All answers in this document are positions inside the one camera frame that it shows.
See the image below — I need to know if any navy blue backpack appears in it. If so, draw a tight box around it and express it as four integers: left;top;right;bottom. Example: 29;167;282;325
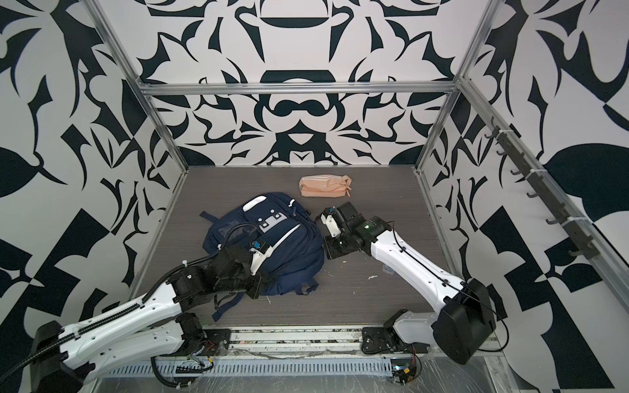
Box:
200;193;325;321

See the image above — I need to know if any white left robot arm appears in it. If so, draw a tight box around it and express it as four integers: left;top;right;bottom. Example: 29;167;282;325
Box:
27;246;273;392

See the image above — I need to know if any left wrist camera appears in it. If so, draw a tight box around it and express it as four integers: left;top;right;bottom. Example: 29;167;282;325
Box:
250;241;274;276

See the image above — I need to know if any black corrugated cable hose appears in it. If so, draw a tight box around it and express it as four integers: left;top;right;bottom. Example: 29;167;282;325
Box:
141;223;259;303

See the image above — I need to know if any white slotted cable duct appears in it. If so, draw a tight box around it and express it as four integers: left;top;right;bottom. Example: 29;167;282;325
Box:
100;357;394;378

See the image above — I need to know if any small green circuit board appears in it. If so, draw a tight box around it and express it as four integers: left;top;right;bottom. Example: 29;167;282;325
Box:
391;356;423;385

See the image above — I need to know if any grey wall hook rack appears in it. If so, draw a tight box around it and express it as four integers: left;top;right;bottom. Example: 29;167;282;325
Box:
486;118;600;260

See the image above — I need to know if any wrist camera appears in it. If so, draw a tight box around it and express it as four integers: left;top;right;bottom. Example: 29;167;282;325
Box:
320;206;341;238
250;241;274;276

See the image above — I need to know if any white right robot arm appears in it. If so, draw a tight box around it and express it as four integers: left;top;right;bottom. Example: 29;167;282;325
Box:
320;202;496;365

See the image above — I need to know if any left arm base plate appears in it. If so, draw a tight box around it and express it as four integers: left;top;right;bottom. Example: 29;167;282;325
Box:
164;328;232;357

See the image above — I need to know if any pink pencil case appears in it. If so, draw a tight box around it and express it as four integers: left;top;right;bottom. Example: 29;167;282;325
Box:
299;175;352;198

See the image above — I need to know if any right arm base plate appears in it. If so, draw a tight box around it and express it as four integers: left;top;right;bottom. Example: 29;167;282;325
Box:
360;327;429;355

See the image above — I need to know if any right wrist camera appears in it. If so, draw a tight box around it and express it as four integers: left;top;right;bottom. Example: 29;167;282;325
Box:
320;206;341;238

